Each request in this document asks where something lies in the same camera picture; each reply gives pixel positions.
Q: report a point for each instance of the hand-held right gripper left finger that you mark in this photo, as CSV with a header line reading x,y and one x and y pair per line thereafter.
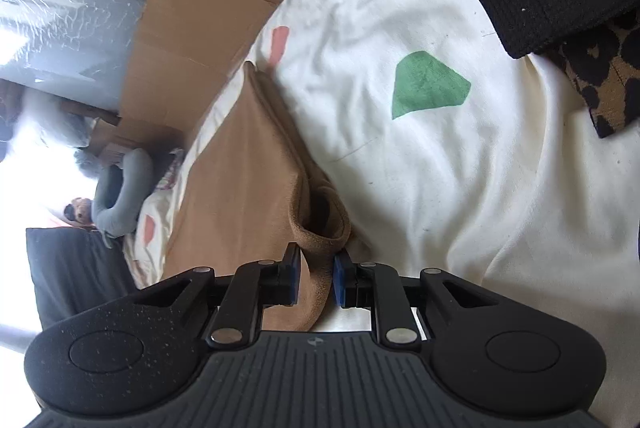
x,y
294,275

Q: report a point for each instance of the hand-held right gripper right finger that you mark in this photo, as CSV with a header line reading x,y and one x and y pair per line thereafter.
x,y
341,280

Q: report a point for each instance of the brown printed t-shirt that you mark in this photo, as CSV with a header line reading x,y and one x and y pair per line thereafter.
x,y
240,198

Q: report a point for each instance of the cream bear print bedsheet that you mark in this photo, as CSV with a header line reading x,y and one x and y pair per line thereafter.
x,y
450,183

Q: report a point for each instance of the colourful patterned cloth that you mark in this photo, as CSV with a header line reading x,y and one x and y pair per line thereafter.
x,y
172,168

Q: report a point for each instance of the grey neck pillow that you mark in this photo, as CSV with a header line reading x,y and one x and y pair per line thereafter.
x,y
125,203

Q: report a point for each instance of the dark grey pillow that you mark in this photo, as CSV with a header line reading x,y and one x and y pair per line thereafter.
x,y
75,273

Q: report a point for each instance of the small teddy bear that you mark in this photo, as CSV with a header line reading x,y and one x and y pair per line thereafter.
x,y
80,209

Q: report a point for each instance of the flattened cardboard sheet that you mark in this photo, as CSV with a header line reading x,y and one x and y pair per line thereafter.
x,y
200,8

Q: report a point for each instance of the white pillow in plastic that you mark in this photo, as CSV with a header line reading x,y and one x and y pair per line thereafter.
x,y
50,123

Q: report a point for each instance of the leopard print cloth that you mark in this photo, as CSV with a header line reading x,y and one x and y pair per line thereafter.
x,y
605,78

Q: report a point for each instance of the grey film-wrapped refrigerator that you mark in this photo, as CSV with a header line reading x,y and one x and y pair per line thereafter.
x,y
65,8

